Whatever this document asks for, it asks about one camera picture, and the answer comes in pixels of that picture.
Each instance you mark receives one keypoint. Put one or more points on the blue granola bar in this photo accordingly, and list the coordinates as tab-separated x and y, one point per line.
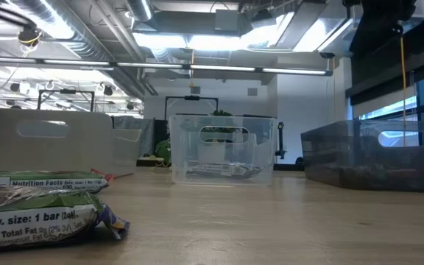
223	170

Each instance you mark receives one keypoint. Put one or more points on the dark smoked plastic bin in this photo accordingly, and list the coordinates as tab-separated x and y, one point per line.
329	154

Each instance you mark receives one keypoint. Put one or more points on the silver round duct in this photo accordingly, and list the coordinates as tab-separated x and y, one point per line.
140	9

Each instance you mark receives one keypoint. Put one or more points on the black gantry frame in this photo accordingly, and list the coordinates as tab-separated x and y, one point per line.
66	91
191	98

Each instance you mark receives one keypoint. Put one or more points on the purple green granola bar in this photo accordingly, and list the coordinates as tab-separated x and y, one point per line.
31	221

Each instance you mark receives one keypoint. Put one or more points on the clear plastic bin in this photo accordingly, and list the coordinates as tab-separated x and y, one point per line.
182	162

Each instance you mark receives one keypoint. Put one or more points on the grey plastic bin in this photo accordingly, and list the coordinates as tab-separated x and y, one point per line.
68	154

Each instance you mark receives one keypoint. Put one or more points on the long ceiling light bar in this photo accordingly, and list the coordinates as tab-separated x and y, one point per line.
223	68

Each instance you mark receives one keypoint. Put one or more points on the white plant pot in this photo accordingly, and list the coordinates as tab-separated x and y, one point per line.
212	152

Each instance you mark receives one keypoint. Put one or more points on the green soft object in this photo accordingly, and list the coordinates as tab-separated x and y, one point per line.
164	151

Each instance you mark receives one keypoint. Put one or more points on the brown snack bar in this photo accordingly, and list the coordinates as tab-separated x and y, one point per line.
50	176

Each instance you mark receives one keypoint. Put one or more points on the grey ceiling box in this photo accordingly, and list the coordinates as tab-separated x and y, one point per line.
226	20

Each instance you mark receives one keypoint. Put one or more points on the green leafy plant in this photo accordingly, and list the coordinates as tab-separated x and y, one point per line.
222	113

